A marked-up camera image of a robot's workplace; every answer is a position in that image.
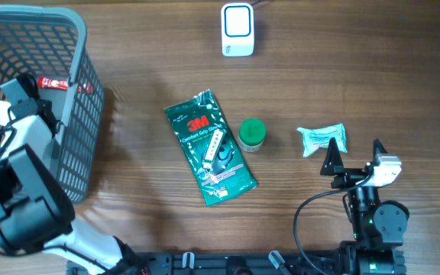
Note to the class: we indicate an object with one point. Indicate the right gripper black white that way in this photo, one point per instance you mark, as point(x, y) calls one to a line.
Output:
point(333, 165)

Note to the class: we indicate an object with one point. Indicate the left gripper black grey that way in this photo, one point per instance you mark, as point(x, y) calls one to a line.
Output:
point(47, 101)

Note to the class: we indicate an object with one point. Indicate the red snack stick packet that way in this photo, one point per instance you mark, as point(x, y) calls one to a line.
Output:
point(62, 84)

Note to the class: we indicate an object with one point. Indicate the mint green wipes pack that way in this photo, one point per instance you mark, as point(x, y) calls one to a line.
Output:
point(313, 139)

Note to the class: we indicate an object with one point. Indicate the green lid seasoning jar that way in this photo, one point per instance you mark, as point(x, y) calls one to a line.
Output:
point(251, 135)

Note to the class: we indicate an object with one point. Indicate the green 3M gloves package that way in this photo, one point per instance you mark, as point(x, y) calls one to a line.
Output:
point(193, 123)

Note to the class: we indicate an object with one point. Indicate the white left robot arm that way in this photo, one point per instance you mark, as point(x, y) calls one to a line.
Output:
point(36, 215)

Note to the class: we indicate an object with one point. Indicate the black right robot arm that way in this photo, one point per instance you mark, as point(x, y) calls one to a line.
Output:
point(378, 226)

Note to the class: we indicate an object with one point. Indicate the white barcode scanner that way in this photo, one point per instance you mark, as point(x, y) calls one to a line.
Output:
point(237, 22)

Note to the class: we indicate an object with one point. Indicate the grey plastic mesh basket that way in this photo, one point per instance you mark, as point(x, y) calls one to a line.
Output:
point(51, 42)

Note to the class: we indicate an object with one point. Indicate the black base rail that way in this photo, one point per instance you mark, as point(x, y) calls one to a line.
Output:
point(223, 264)

